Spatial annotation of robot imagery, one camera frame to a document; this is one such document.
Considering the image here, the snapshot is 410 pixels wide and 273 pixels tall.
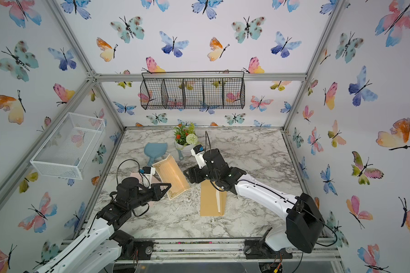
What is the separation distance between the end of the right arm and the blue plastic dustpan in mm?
464

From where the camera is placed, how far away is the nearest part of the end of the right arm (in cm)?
68

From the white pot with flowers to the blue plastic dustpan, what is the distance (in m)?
0.16

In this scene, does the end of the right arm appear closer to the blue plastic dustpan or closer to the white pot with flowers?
the white pot with flowers

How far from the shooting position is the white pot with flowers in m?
0.95

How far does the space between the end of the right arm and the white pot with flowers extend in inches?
11.0

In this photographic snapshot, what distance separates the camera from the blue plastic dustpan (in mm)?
1096
